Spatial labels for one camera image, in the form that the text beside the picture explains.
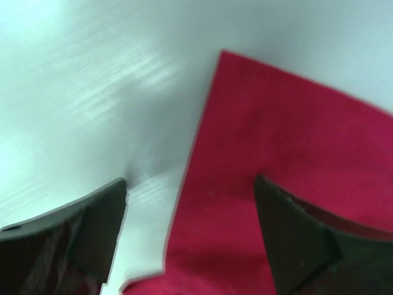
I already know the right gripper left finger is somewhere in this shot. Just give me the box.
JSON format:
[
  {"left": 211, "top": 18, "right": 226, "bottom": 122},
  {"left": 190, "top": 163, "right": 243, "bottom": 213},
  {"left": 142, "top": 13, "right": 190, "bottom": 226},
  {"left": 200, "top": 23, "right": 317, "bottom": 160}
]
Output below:
[{"left": 1, "top": 178, "right": 127, "bottom": 294}]

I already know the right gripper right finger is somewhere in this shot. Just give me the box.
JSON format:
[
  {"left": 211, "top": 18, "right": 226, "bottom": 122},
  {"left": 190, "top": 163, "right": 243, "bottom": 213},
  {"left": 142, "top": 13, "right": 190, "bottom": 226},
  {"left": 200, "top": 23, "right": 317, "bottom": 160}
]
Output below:
[{"left": 254, "top": 176, "right": 392, "bottom": 294}]

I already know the bright pink-red t shirt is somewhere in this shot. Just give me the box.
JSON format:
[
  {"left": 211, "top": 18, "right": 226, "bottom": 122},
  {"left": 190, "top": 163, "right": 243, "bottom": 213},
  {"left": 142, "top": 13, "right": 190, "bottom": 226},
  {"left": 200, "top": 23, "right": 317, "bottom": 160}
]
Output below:
[{"left": 125, "top": 51, "right": 392, "bottom": 294}]

